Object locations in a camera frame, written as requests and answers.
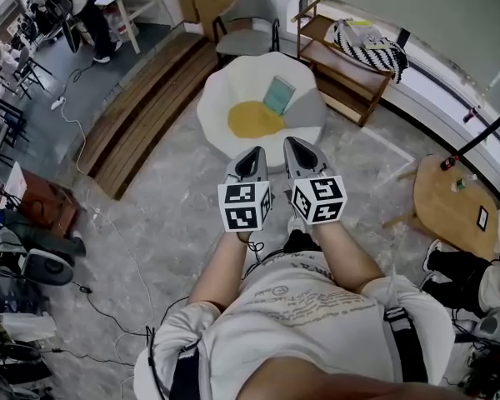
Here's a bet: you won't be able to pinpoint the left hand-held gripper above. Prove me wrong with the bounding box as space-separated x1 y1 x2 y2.
217 145 273 233

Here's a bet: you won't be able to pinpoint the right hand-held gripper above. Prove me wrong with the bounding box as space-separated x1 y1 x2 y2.
282 136 348 227

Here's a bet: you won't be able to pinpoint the teal book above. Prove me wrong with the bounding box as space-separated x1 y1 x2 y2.
262 75 297 117

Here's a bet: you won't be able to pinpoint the white fried-egg shaped cushion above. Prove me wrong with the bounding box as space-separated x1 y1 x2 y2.
196 52 328 170

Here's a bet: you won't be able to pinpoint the person's right forearm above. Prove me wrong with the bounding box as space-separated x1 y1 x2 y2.
312 221 387 295

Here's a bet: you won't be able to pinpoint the person's left forearm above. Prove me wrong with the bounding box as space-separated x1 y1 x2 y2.
187 227 258 308

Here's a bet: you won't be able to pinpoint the person's white shoe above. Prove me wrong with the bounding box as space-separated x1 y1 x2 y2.
287 214 308 235

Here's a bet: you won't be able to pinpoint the person's black trousers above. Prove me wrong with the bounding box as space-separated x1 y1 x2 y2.
282 229 322 253

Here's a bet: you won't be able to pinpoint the grey cushion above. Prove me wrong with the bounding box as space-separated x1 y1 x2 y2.
282 87 328 129

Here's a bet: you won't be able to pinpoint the round wooden side table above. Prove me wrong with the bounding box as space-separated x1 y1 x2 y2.
382 154 500 262

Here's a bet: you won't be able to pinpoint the person's white printed t-shirt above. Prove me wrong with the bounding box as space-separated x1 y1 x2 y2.
132 250 455 400

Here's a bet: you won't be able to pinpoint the wooden shelf rack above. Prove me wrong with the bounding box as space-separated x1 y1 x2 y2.
291 0 395 128

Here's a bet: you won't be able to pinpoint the wooden slatted platform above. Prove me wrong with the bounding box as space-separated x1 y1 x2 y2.
72 31 222 202

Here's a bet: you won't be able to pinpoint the green bottle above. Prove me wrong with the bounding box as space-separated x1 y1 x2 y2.
456 172 478 192

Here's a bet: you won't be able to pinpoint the black framed card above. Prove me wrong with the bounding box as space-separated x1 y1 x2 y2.
476 204 491 233

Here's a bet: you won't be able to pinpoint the grey armchair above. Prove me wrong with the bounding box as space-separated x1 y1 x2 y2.
211 0 281 66

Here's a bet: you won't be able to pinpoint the magazine with yellow-green edge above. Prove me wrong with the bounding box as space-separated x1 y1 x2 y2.
345 18 391 50

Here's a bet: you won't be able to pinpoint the black tripod stand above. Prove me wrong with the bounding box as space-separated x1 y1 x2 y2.
456 77 500 158

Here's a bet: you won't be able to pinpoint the person's chin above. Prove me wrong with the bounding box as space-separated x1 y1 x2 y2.
241 356 459 400

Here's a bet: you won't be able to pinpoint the red-brown wooden crate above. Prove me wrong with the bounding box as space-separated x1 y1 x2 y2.
3 167 83 239

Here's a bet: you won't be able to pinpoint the grey swivel chair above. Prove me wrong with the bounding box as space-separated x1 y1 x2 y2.
22 247 75 287

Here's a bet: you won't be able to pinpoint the grey plastic device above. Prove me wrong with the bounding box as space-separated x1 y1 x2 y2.
474 310 500 349

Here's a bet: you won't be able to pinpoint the large water jug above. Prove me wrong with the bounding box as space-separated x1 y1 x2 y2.
107 6 139 43

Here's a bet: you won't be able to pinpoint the grey-green roller blind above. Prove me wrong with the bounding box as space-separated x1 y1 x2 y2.
302 0 500 95

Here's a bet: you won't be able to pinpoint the black metal chair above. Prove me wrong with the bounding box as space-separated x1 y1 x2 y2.
0 97 28 158
14 46 53 99

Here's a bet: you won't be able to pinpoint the black shoulder strap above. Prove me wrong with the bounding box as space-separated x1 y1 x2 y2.
162 339 201 400
382 306 430 383

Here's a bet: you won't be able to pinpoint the white floor cable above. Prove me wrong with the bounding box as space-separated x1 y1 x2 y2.
60 106 88 174

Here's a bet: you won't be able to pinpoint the black floor cable with adapter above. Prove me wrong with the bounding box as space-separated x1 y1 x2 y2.
72 281 155 337

